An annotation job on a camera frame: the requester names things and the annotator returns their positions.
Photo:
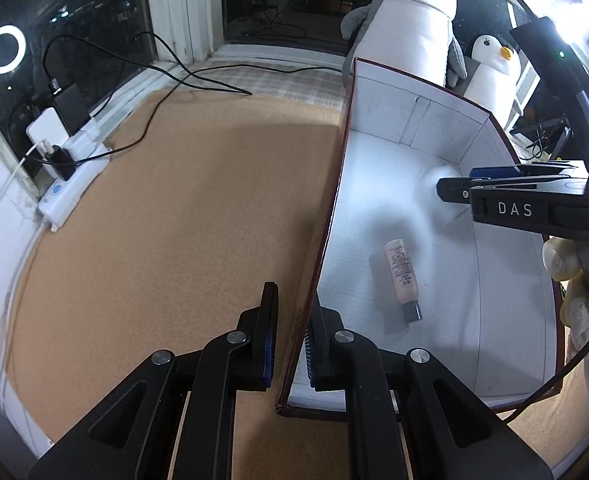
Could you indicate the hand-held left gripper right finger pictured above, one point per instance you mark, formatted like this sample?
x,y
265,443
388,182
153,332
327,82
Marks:
x,y
314,355

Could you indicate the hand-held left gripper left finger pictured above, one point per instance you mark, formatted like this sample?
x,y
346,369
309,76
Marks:
x,y
269,345

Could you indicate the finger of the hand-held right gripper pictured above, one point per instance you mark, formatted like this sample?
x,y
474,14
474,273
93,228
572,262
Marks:
x,y
452,190
494,172

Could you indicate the red-edged white cardboard box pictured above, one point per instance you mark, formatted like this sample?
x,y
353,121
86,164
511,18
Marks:
x,y
374,185

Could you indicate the pink cosmetic tube grey cap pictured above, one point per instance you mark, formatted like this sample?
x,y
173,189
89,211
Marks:
x,y
402,275

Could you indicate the cream plush toy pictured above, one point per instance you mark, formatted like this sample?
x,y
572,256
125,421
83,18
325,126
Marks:
x,y
559,257

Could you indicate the black metal stand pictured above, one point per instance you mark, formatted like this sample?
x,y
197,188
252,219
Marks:
x,y
559,142

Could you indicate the small penguin plush toy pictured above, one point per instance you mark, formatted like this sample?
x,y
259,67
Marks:
x,y
489,80

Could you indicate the cork mat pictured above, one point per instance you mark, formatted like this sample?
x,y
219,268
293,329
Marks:
x,y
174,235

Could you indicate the large penguin plush toy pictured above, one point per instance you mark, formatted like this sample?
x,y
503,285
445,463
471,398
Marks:
x,y
414,25

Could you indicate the checked cloth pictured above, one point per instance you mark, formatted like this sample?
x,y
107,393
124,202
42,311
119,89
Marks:
x,y
274,80

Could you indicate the peach blanket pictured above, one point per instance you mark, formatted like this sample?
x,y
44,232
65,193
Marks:
x,y
544,420

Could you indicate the white power strip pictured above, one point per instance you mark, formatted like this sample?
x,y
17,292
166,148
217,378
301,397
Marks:
x,y
79,180

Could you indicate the black plug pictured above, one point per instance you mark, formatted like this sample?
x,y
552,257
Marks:
x,y
62,162

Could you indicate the black power adapter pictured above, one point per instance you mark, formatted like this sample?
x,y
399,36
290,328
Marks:
x,y
72,105

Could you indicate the white charger block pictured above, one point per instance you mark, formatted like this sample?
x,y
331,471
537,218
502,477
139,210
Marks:
x,y
44,127

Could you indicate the white window frame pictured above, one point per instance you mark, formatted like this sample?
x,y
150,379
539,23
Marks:
x,y
184,10

